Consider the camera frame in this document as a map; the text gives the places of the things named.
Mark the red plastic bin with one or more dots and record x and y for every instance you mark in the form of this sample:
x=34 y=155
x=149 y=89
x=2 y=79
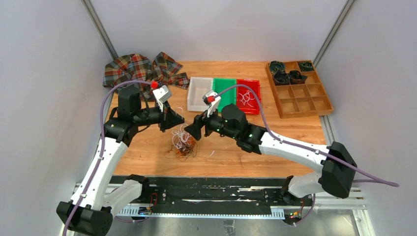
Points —
x=246 y=100

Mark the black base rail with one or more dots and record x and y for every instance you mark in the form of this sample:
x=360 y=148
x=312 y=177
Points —
x=231 y=198

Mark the plaid cloth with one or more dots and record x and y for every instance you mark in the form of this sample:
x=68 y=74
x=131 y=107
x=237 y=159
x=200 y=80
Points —
x=136 y=67

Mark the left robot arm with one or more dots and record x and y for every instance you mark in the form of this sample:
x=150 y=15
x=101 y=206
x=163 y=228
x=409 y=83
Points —
x=90 y=210

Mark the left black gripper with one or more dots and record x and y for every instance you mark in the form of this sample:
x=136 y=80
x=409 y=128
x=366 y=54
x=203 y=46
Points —
x=168 y=118

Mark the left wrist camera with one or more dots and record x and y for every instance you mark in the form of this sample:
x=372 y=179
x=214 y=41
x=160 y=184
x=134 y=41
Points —
x=162 y=95

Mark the black coiled roll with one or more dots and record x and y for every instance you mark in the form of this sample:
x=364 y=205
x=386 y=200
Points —
x=306 y=66
x=281 y=78
x=296 y=77
x=276 y=67

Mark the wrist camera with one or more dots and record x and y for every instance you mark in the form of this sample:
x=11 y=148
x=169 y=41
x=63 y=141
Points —
x=212 y=100
x=162 y=95

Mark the white plastic bin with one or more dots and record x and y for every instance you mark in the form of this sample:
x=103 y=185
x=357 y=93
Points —
x=198 y=87

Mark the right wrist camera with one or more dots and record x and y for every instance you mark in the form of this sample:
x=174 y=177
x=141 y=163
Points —
x=212 y=100

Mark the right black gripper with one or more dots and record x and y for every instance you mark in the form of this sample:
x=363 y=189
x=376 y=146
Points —
x=199 y=121

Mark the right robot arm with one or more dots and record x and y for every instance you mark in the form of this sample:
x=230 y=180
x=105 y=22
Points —
x=333 y=166

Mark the wooden compartment tray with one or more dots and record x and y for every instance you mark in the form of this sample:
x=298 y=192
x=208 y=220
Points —
x=303 y=100

